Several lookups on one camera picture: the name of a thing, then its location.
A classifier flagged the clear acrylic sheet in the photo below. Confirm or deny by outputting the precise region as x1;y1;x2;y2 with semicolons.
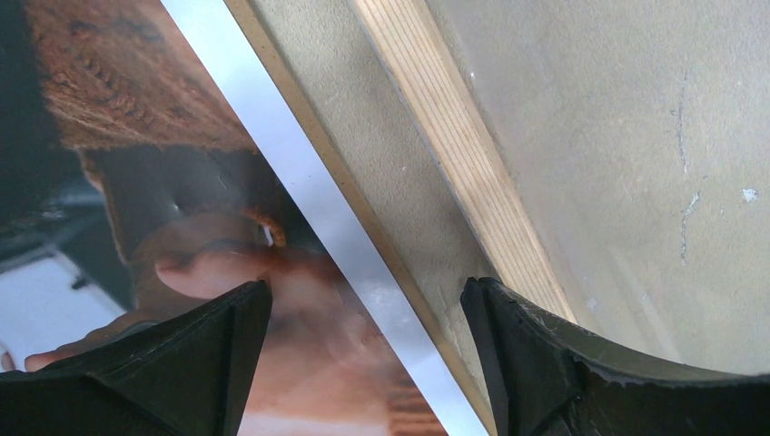
429;1;769;374

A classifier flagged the glossy photo print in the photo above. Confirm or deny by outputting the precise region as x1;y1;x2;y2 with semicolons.
0;0;491;436

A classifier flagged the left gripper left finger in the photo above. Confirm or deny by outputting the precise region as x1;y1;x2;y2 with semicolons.
1;282;272;435

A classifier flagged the wooden picture frame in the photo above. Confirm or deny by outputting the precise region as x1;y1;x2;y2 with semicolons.
351;1;577;322

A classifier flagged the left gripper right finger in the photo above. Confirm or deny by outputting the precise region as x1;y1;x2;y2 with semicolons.
460;277;769;435

